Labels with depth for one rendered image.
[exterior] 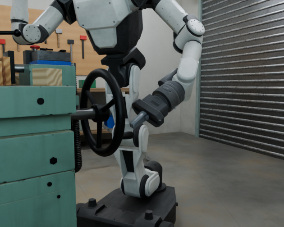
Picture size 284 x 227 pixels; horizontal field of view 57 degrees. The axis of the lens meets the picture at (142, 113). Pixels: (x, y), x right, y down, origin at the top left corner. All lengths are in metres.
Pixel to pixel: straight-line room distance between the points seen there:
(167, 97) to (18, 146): 0.47
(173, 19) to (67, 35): 3.18
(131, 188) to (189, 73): 0.93
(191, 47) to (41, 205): 0.74
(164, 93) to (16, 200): 0.51
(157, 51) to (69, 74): 4.02
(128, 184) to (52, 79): 1.12
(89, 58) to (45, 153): 3.70
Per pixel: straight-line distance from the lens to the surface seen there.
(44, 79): 0.61
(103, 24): 1.25
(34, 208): 0.63
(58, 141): 0.60
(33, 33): 1.27
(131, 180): 1.60
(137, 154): 1.47
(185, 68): 0.92
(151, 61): 4.71
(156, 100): 0.85
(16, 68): 0.85
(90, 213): 1.57
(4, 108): 0.55
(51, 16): 1.35
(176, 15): 1.14
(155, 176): 1.72
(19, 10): 1.30
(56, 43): 4.16
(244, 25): 4.00
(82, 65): 4.21
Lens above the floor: 0.90
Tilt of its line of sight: 6 degrees down
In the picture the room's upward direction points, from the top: straight up
